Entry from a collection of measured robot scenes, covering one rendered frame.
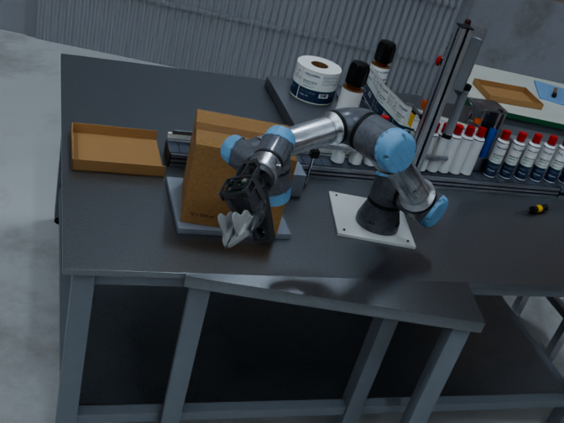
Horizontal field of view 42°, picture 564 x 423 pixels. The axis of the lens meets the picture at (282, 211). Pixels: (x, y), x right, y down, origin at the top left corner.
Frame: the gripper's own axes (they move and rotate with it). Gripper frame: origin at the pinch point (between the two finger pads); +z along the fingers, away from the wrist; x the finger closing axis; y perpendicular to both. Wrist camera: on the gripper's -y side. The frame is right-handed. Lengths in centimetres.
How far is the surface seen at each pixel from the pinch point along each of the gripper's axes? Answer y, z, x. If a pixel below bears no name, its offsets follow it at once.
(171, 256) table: -28, -29, -48
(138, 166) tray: -18, -63, -75
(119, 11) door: -50, -320, -266
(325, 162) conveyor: -58, -107, -35
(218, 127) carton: -10, -65, -39
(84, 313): -29, -9, -69
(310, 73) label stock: -47, -160, -55
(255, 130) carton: -17, -72, -32
